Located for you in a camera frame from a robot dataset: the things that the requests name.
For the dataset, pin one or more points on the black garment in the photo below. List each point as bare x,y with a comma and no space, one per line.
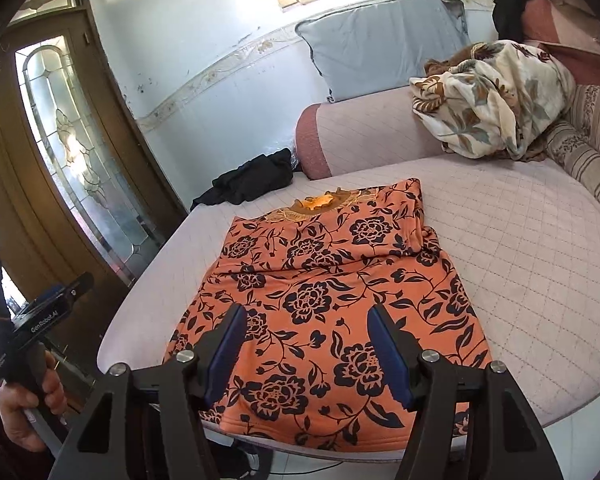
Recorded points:
515,10

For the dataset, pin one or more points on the grey pillow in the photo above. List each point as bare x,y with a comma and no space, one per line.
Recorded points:
380,45

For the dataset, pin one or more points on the orange floral garment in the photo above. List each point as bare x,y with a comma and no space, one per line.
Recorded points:
320,300

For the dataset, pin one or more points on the maroon pink quilt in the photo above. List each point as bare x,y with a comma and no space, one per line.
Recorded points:
575,45

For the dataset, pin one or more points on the beige garment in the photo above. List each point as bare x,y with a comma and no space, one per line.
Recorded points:
575,5

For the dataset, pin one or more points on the striped beige cushion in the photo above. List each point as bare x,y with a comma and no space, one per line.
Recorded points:
590,145

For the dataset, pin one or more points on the black cloth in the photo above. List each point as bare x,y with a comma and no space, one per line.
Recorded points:
250,180

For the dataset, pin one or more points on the person's left hand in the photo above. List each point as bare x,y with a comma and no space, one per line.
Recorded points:
17,410

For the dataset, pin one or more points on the brown fuzzy cloth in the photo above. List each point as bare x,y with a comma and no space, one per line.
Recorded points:
455,60

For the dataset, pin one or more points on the pink bolster cushion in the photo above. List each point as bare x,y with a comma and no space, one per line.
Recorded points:
365,130

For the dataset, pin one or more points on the wooden door with glass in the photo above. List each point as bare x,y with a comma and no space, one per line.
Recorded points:
65,150

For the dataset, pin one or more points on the cream floral blanket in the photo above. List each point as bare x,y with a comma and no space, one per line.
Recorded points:
500,105

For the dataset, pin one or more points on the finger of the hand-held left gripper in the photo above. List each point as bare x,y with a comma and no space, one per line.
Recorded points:
77,285

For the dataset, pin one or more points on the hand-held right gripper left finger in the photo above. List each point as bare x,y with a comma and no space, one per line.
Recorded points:
227,352

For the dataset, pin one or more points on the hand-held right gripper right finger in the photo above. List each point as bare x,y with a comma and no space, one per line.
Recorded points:
387,357

